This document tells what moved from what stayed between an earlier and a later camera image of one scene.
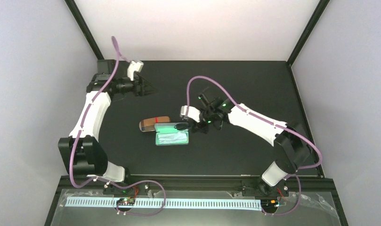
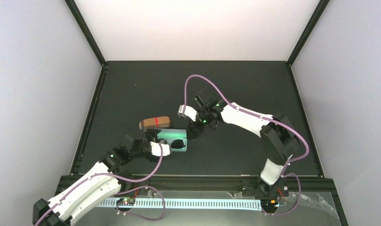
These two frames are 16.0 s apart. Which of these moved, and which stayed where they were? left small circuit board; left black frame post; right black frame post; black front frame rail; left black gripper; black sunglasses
Moved: left black gripper; black sunglasses
Stayed: right black frame post; black front frame rail; left small circuit board; left black frame post
